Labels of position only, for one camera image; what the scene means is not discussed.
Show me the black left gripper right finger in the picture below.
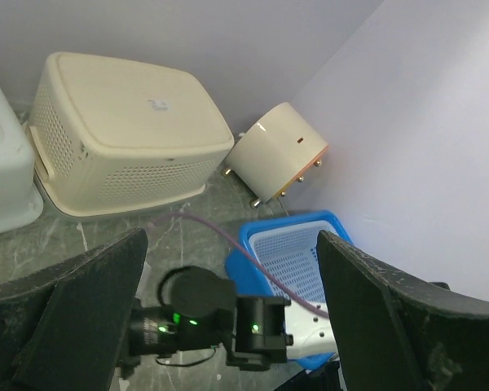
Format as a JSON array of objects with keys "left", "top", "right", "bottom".
[{"left": 317, "top": 231, "right": 489, "bottom": 390}]

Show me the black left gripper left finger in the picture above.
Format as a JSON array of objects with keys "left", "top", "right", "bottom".
[{"left": 0, "top": 228, "right": 148, "bottom": 390}]

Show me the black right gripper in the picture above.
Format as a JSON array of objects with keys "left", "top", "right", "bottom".
[{"left": 120, "top": 305, "right": 178, "bottom": 367}]

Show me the blue plastic tub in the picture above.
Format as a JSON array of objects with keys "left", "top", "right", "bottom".
[{"left": 225, "top": 210, "right": 351, "bottom": 371}]

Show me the white translucent plastic bin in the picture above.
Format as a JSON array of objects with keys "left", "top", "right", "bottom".
[{"left": 0, "top": 88, "right": 43, "bottom": 233}]

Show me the cream perforated basket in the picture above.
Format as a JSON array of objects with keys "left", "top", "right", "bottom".
[{"left": 26, "top": 52, "right": 234, "bottom": 219}]

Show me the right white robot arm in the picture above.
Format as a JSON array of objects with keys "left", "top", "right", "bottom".
[{"left": 117, "top": 266, "right": 337, "bottom": 379}]

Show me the cream cylindrical bucket orange rim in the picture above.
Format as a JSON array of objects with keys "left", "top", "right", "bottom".
[{"left": 223, "top": 102, "right": 328, "bottom": 208}]

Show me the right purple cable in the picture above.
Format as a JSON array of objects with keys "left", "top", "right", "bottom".
[{"left": 146, "top": 212, "right": 331, "bottom": 319}]

